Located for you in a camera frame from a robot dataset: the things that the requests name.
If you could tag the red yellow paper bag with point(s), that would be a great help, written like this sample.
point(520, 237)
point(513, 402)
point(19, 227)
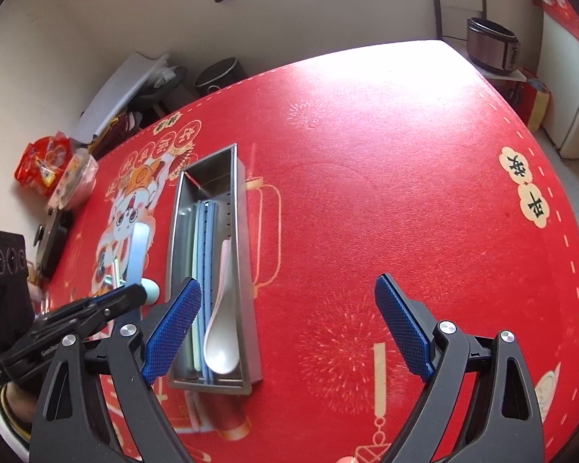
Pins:
point(530, 101)

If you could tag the pale pink spoon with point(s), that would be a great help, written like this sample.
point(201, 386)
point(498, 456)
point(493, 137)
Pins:
point(221, 347)

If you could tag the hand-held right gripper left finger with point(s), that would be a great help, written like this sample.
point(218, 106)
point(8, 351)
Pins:
point(171, 333)

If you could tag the black trash bin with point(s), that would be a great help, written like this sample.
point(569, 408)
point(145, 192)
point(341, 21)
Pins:
point(219, 77)

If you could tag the pastel packets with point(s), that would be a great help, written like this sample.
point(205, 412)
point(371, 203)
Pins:
point(37, 289)

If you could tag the dark stool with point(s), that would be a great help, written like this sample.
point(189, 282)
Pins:
point(157, 94)

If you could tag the clear plastic food container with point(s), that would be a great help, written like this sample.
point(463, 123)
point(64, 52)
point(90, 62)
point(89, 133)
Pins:
point(72, 181)

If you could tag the red printed tablecloth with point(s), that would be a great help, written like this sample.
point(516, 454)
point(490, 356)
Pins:
point(366, 202)

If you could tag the light blue spoon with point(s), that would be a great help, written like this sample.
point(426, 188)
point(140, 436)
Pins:
point(137, 251)

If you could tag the silver black rice cooker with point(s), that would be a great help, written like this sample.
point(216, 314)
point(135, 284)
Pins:
point(492, 48)

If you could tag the cream refrigerator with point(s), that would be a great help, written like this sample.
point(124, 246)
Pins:
point(572, 106)

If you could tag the red snack bag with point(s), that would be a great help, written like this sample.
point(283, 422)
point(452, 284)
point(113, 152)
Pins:
point(41, 161)

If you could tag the person's left forearm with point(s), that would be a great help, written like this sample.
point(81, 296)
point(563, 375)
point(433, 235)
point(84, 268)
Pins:
point(14, 405)

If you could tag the person's right hand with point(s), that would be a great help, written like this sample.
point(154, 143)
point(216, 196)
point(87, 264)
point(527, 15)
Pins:
point(347, 459)

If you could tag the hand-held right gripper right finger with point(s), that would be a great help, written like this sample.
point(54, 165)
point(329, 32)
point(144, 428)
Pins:
point(403, 328)

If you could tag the black flat device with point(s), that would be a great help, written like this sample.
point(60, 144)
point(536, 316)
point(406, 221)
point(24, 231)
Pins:
point(53, 243)

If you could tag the stainless steel utensil tray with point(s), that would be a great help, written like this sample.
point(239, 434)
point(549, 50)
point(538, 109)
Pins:
point(239, 270)

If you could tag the dark red cloth pile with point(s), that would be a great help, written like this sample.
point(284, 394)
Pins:
point(118, 130)

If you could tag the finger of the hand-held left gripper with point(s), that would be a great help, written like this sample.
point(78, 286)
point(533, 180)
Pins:
point(96, 323)
point(111, 299)

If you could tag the white foam board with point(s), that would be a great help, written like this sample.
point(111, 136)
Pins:
point(120, 91)

